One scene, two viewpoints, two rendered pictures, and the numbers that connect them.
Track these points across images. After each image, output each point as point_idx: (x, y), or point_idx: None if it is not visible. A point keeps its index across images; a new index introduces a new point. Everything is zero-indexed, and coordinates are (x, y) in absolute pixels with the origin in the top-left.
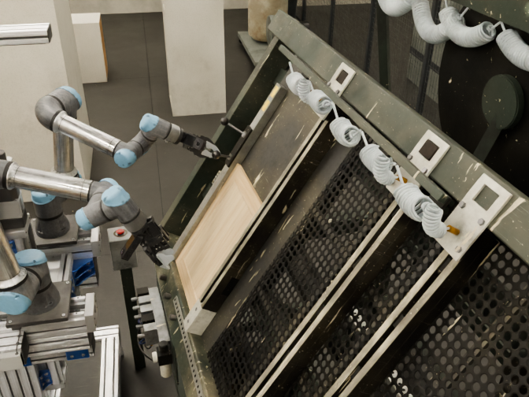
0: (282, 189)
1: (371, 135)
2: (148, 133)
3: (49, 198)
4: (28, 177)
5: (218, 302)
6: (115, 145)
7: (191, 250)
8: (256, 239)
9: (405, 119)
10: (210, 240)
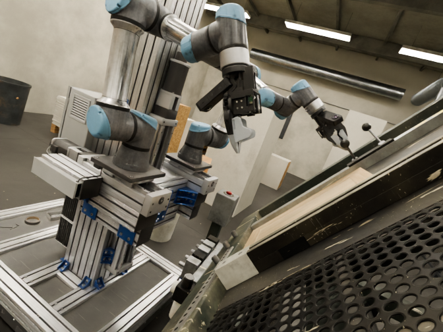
0: None
1: None
2: (295, 94)
3: (198, 130)
4: (179, 24)
5: (268, 259)
6: (264, 86)
7: (271, 224)
8: (365, 198)
9: None
10: (295, 216)
